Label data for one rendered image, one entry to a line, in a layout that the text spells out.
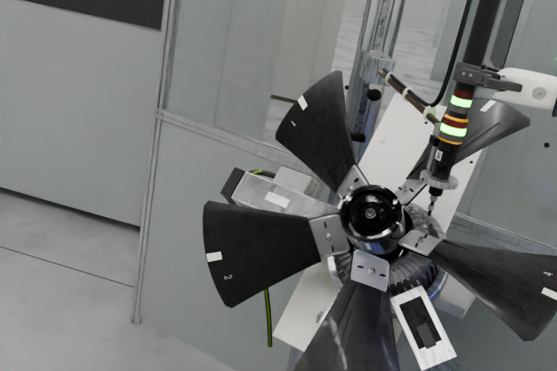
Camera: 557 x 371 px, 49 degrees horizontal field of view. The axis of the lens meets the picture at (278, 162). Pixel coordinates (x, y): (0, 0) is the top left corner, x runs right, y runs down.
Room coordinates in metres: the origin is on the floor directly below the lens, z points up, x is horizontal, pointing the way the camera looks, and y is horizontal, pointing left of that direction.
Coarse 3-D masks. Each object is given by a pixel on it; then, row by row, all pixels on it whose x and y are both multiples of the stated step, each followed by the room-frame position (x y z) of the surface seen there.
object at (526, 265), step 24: (456, 264) 0.99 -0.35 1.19; (480, 264) 0.99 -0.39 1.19; (504, 264) 1.01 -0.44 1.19; (528, 264) 1.01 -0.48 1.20; (552, 264) 1.01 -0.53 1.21; (480, 288) 0.93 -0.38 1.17; (504, 288) 0.94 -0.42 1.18; (528, 288) 0.94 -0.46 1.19; (552, 288) 0.95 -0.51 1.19; (504, 312) 0.89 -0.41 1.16; (528, 312) 0.90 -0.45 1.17; (552, 312) 0.90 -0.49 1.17; (528, 336) 0.86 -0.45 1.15
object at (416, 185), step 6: (408, 180) 1.19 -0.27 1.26; (414, 180) 1.16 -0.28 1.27; (420, 180) 1.14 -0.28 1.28; (402, 186) 1.18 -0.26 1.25; (408, 186) 1.16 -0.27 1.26; (414, 186) 1.13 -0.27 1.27; (420, 186) 1.11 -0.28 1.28; (396, 192) 1.17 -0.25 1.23; (402, 192) 1.15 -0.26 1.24; (408, 192) 1.13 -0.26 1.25; (414, 192) 1.10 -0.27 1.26; (402, 198) 1.12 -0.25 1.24; (408, 198) 1.10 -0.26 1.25; (402, 204) 1.10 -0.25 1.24
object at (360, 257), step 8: (360, 256) 1.04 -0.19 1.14; (368, 256) 1.05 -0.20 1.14; (352, 264) 1.02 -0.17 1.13; (360, 264) 1.03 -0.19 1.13; (368, 264) 1.04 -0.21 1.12; (376, 264) 1.06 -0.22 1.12; (384, 264) 1.07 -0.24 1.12; (352, 272) 1.01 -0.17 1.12; (360, 272) 1.02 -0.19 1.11; (368, 272) 1.03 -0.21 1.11; (376, 272) 1.05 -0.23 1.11; (384, 272) 1.06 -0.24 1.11; (360, 280) 1.02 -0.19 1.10; (368, 280) 1.03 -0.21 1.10; (376, 280) 1.04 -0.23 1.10; (384, 280) 1.05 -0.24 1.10; (384, 288) 1.04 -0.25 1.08
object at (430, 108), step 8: (464, 8) 1.15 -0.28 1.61; (464, 16) 1.15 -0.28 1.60; (464, 24) 1.15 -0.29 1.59; (456, 40) 1.15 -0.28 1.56; (456, 48) 1.15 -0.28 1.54; (456, 56) 1.15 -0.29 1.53; (392, 72) 1.53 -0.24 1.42; (448, 72) 1.15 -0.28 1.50; (448, 80) 1.15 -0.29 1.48; (408, 88) 1.36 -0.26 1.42; (416, 96) 1.29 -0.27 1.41; (440, 96) 1.16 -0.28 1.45; (424, 104) 1.22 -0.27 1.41; (432, 104) 1.18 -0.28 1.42; (424, 112) 1.19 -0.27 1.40; (432, 112) 1.19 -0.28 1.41
